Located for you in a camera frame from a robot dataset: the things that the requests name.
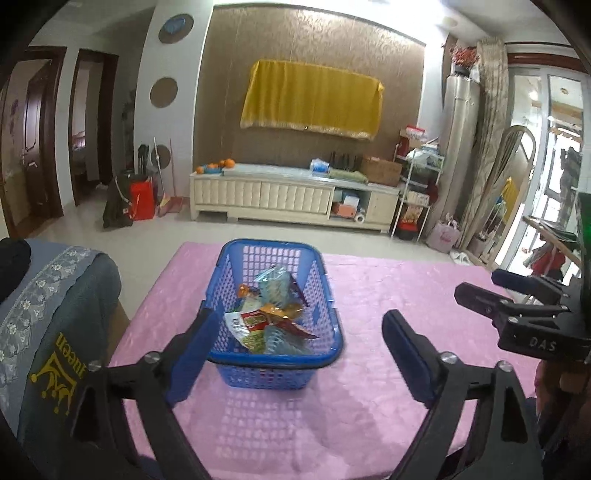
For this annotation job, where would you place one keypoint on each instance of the person's right hand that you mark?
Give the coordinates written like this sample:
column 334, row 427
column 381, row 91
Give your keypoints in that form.
column 547, row 383

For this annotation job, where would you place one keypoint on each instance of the orange snack packet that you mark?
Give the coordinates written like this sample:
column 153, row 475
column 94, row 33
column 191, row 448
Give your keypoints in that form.
column 244, row 290

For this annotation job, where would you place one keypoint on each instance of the blue plastic basket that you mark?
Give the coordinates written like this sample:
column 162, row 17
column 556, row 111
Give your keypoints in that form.
column 330, row 344

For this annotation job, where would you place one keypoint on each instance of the green folded cloth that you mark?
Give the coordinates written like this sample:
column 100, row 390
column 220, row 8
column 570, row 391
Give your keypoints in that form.
column 346, row 176

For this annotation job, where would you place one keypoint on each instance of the red and white box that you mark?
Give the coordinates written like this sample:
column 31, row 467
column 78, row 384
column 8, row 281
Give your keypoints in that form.
column 413, row 134

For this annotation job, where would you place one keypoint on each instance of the red bag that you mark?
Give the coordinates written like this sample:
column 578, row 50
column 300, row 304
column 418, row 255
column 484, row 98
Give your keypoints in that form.
column 142, row 201

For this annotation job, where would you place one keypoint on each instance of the round blue wall plate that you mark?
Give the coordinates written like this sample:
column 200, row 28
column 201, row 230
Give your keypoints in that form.
column 175, row 27

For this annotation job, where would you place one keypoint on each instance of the large light blue cartoon packet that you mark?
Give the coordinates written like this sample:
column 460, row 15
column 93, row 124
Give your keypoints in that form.
column 274, row 282

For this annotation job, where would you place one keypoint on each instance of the blue fruit plate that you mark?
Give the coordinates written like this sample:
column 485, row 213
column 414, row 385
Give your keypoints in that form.
column 213, row 169

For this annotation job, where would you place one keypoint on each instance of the dark bag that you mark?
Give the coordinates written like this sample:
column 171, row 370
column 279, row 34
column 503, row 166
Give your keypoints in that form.
column 116, row 205

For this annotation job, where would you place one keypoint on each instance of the orange box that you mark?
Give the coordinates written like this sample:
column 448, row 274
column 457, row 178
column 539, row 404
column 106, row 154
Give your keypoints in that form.
column 344, row 210

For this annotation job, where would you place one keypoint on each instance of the paper towel roll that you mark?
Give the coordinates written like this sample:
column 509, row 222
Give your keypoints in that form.
column 360, row 218

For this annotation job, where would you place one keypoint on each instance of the metal mop pole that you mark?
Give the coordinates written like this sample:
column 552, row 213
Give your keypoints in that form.
column 158, row 159

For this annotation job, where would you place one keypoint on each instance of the arched wooden frame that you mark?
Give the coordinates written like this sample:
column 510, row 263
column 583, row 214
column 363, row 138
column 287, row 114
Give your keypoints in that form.
column 505, row 152

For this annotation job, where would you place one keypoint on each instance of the grey-blue chair cover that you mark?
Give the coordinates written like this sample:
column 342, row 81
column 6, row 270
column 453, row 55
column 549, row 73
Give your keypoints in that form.
column 69, row 286

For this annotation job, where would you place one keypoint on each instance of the dark wooden door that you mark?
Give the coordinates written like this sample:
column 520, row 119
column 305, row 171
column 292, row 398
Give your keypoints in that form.
column 32, row 138

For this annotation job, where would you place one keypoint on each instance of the patterned beige curtain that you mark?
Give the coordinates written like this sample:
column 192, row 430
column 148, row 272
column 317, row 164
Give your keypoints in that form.
column 489, row 138

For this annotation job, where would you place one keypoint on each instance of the black router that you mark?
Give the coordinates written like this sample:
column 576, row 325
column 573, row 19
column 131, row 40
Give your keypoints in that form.
column 344, row 160

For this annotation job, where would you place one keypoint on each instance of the glass balcony door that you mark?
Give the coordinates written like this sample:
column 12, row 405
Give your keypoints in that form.
column 540, row 138

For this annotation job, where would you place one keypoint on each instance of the yellow hanging cloth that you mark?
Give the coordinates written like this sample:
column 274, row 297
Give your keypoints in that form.
column 509, row 198

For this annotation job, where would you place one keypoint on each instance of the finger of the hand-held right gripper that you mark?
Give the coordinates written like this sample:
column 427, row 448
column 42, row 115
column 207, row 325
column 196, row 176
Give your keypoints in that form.
column 521, row 284
column 485, row 302

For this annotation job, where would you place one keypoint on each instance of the wooden drying rack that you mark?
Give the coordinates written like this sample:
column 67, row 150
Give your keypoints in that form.
column 549, row 240

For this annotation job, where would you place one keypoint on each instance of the white metal rack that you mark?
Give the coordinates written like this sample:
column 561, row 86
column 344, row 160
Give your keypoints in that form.
column 418, row 161

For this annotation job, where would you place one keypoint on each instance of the white blue-edged snack packet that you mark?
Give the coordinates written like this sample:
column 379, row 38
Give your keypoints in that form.
column 235, row 324

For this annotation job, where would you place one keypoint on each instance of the round brown wall plate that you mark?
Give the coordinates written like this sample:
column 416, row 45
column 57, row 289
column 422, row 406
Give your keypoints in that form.
column 163, row 92

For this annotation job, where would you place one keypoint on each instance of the light blue tissue box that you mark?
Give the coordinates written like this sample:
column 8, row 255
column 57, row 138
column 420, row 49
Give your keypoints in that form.
column 319, row 166

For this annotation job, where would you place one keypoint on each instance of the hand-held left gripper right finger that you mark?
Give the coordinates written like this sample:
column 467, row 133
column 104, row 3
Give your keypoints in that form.
column 408, row 355

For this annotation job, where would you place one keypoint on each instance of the brown cardboard box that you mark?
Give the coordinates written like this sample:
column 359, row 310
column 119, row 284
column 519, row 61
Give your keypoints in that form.
column 381, row 170

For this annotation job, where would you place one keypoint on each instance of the yellow cloth covered TV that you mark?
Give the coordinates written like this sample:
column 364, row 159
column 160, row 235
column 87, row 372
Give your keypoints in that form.
column 314, row 97

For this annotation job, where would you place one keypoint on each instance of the tower air conditioner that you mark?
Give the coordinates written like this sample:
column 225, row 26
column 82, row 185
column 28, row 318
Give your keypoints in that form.
column 459, row 147

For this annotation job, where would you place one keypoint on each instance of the pink table cloth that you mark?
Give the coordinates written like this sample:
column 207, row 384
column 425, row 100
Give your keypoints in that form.
column 369, row 286

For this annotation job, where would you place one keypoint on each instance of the broom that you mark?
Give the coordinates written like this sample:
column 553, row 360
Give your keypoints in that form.
column 168, row 205

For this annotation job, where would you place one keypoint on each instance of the yellow snack pouch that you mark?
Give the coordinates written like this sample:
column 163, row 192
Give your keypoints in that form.
column 277, row 313

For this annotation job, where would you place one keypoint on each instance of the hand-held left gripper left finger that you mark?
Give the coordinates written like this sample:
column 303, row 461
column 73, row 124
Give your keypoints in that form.
column 194, row 357

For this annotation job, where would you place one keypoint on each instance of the dark wooden door frame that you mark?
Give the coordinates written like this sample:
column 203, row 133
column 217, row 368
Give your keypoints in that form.
column 111, row 124

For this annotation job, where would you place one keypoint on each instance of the vase with red flowers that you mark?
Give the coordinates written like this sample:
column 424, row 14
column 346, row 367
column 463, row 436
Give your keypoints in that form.
column 464, row 57

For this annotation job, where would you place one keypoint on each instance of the pink bag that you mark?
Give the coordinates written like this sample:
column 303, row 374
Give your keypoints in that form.
column 445, row 236

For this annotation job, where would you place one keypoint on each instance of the cream TV cabinet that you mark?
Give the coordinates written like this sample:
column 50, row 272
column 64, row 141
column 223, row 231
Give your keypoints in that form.
column 277, row 196

